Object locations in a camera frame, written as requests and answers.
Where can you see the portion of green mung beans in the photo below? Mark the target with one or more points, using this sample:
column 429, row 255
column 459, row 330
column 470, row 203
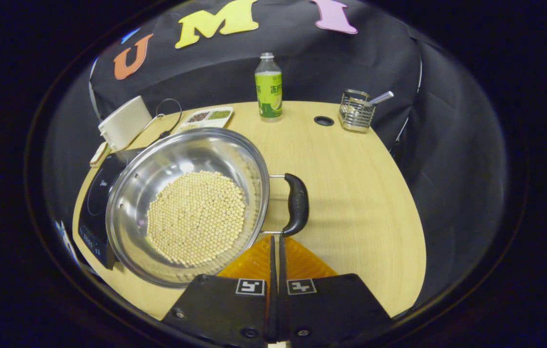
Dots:
column 220, row 114

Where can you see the black induction cooktop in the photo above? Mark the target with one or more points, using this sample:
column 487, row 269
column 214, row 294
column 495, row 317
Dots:
column 96, row 193

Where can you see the pile of yellow soybeans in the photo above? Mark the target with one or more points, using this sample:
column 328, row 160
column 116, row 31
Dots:
column 196, row 217

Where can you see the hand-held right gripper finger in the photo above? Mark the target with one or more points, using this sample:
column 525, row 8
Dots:
column 281, row 290
column 272, row 290

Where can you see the green label drink bottle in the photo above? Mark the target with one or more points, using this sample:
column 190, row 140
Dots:
column 268, row 96

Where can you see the small portion of soybeans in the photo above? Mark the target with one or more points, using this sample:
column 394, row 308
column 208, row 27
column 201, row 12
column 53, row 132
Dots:
column 189, row 127

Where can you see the white toaster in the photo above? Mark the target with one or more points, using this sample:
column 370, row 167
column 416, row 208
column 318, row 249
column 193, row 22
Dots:
column 125, row 123

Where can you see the portion of dark red beans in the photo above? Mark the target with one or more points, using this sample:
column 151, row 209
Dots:
column 198, row 116

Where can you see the white divided plate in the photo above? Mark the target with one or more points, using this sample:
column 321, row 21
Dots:
column 222, row 123

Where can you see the slice of bread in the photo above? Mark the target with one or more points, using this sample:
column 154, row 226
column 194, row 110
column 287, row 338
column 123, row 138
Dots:
column 100, row 153

